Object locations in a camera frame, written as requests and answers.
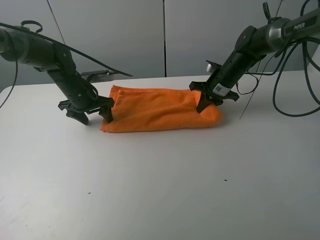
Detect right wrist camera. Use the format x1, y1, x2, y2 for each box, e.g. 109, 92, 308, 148
206, 60, 219, 73

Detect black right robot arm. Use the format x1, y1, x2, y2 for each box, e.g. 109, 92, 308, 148
189, 2, 320, 113

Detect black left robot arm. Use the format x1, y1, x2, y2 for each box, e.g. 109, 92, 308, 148
0, 21, 115, 125

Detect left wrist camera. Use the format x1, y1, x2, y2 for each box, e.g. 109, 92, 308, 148
80, 70, 116, 83

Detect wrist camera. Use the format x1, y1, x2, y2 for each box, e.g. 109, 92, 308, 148
80, 70, 116, 83
206, 60, 219, 73

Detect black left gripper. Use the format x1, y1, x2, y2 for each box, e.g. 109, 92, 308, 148
58, 96, 115, 125

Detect orange microfiber towel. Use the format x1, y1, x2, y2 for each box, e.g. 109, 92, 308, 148
100, 85, 223, 133

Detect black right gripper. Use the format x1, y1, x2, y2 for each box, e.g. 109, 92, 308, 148
189, 81, 240, 113

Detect left camera cable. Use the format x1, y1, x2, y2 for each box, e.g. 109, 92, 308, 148
0, 22, 135, 108

